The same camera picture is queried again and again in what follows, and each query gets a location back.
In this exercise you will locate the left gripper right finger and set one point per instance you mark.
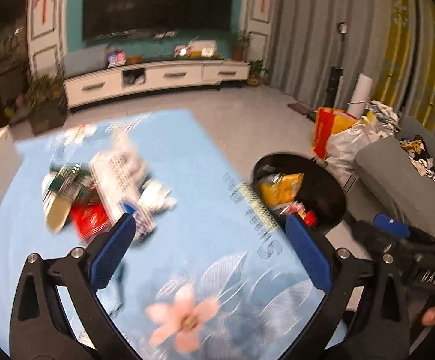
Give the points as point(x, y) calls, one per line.
point(380, 327)

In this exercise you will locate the person right hand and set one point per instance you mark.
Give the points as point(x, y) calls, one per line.
point(428, 318)

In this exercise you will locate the white bag with red item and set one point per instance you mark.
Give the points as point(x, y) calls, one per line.
point(135, 164)

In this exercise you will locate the grey sofa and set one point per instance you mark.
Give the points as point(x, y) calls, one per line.
point(387, 182)

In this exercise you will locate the potted plant on floor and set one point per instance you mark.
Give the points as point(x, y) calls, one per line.
point(257, 72)

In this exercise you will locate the large black television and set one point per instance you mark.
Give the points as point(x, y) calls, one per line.
point(146, 18)

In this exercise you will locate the white tv cabinet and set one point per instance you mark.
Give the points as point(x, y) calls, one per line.
point(118, 82)

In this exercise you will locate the white plastic bag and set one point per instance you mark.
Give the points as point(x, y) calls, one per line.
point(342, 148)

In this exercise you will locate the red cigarette box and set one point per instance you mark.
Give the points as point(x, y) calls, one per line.
point(89, 220)

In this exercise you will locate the floral blue tablecloth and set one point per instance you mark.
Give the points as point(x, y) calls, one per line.
point(215, 239)

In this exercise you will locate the red foil wrapper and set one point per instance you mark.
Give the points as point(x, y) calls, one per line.
point(309, 218)

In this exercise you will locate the yellow snack bag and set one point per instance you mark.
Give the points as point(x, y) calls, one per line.
point(279, 189)

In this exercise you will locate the dark green snack bag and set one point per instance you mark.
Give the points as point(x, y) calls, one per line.
point(73, 181)

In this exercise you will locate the red yellow shopping bag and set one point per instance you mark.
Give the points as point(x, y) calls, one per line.
point(329, 121)

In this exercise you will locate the potted plant on cabinet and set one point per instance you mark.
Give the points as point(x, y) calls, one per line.
point(239, 43)

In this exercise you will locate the white tissue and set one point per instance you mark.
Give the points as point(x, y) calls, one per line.
point(156, 197)

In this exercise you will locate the black trash bin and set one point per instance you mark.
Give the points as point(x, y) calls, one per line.
point(320, 191)

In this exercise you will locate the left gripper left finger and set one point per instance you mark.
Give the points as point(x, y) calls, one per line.
point(39, 327)

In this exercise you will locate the upright vacuum cleaner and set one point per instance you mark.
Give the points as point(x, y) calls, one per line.
point(336, 73)

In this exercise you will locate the striped paper cup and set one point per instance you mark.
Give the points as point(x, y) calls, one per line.
point(56, 207)

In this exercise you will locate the clear printed plastic bag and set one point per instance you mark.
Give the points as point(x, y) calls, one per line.
point(119, 194)

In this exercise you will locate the plants stand at left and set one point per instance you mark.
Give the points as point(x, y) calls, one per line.
point(48, 103)

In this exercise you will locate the white paper roll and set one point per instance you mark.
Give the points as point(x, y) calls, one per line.
point(360, 96)

